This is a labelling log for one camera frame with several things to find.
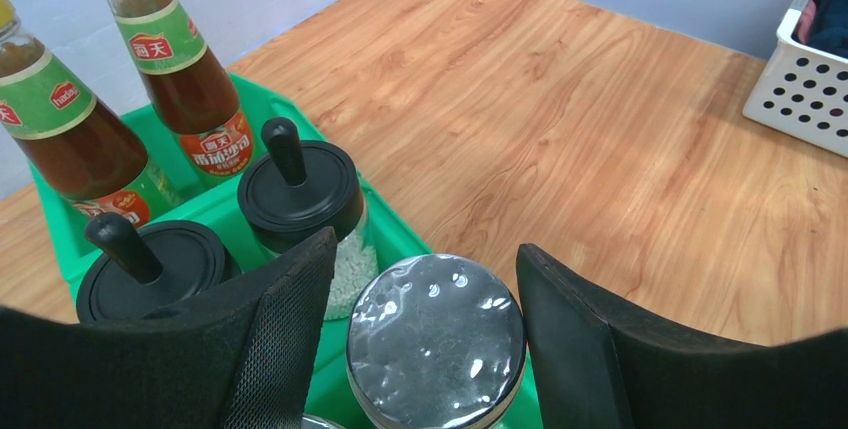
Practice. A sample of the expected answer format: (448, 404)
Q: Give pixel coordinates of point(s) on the white plastic basket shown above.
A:
(802, 91)

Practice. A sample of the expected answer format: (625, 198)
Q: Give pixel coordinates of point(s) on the yellow cap sauce bottle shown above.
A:
(192, 93)
(81, 148)

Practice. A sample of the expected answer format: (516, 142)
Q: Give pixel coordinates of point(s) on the black cap salt jar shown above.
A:
(141, 270)

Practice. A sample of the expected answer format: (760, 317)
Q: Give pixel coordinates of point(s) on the dark blue cloth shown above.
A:
(829, 28)

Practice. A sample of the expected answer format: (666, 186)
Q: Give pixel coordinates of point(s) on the silver lid spice jar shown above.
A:
(315, 422)

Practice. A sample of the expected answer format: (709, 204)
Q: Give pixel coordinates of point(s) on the silver lid blue label jar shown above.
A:
(436, 341)

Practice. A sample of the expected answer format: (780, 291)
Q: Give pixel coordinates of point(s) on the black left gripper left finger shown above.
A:
(240, 355)

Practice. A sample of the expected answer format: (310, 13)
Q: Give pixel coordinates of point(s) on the black cap white powder jar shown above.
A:
(300, 187)

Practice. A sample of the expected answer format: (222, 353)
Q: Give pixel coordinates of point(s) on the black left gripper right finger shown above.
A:
(601, 361)

